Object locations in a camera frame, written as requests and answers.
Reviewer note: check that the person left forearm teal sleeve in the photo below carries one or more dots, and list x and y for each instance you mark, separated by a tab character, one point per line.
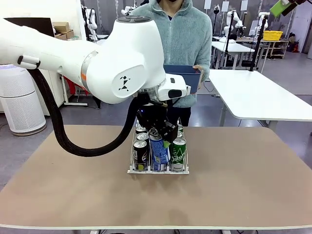
207	63

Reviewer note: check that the blue Pepsi can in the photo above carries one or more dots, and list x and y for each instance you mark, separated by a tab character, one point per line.
158	151
158	167

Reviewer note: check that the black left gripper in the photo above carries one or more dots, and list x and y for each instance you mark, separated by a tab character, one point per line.
151	112

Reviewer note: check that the black computer monitor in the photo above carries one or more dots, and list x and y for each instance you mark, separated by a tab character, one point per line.
41	24

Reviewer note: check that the person left hand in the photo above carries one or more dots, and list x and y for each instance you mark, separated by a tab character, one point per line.
202	75

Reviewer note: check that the brown cardboard box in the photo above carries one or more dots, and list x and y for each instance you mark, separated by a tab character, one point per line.
61	26
69	34
61	36

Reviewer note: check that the white cabinet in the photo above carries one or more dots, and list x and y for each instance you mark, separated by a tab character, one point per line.
60	95

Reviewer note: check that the blue bin orange base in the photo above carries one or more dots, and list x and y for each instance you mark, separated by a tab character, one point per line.
185	78

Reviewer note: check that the white clear can dispenser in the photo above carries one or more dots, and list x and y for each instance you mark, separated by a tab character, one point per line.
158	172

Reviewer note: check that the large white table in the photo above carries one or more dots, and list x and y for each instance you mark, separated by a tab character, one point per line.
268	102

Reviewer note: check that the white background table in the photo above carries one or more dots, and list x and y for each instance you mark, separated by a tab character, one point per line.
234	46

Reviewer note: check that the white hanging sign panel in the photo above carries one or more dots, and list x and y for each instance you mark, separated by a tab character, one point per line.
244	5
207	4
224	6

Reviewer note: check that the person in teal fleece hoodie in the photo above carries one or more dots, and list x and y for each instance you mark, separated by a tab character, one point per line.
185	36

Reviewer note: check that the black face mask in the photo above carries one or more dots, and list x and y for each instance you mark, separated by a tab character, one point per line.
171	1

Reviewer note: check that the green Chilsung cider can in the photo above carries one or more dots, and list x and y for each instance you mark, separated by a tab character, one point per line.
180	134
179	156
180	127

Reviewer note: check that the orange red jacket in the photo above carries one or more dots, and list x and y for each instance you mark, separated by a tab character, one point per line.
72	87

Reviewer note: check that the yellow plastic bin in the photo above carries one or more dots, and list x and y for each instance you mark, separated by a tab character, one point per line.
273	35

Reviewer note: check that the white air purifier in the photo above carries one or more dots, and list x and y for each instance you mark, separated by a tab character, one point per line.
19	109

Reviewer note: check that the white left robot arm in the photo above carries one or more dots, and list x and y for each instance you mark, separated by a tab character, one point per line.
109	61

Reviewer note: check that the white desk leg frame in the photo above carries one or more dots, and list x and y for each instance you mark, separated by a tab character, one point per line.
75	104

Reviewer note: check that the red fire extinguisher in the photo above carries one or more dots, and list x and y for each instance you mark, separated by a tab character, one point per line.
295	47

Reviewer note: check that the wooden shelf table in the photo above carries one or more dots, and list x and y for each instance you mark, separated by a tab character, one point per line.
278	42

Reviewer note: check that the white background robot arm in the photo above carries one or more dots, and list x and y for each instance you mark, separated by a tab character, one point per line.
262	14
92	23
230	17

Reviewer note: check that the black tripod stand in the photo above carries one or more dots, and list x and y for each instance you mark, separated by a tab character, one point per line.
255	53
227	44

